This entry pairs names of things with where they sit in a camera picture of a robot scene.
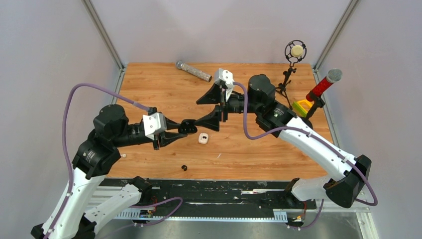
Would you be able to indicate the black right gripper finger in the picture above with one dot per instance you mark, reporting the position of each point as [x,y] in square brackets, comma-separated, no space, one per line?
[213,96]
[212,120]

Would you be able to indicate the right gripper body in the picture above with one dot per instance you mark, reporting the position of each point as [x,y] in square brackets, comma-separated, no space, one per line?
[235,103]

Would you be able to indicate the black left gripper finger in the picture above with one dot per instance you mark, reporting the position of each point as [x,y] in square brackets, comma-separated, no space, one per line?
[170,124]
[165,138]

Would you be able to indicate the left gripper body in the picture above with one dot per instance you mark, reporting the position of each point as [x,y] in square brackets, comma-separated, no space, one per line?
[134,135]

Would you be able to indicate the black earbuds charging case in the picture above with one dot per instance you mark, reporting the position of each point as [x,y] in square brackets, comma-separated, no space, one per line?
[187,126]

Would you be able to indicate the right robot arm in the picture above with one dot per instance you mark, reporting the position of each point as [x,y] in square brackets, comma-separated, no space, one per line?
[346,174]

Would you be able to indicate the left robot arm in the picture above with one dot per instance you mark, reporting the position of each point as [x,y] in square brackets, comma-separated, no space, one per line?
[93,161]

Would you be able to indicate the white earbuds charging case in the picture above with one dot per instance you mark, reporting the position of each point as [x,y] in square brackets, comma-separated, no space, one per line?
[203,138]

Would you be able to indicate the silver glitter microphone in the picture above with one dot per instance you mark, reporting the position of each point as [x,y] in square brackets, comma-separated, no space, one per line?
[193,71]

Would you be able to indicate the yellow green toy block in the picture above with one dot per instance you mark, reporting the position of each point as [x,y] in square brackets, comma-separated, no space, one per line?
[302,107]

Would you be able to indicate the black tripod microphone stand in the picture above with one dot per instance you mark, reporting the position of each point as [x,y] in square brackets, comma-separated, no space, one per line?
[295,51]

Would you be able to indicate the black round-base microphone stand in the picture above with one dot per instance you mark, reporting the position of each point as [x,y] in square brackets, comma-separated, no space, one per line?
[318,103]

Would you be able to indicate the red glitter microphone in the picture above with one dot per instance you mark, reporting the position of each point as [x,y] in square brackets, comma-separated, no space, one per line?
[333,76]

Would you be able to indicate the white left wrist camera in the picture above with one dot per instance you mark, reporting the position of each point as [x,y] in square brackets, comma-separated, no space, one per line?
[153,125]

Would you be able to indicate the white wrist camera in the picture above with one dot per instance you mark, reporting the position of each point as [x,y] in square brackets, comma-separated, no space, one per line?
[224,78]
[153,125]

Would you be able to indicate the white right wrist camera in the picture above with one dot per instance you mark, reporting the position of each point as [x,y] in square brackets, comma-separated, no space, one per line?
[224,78]

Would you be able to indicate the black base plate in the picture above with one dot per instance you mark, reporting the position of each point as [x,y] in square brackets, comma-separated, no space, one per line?
[222,199]

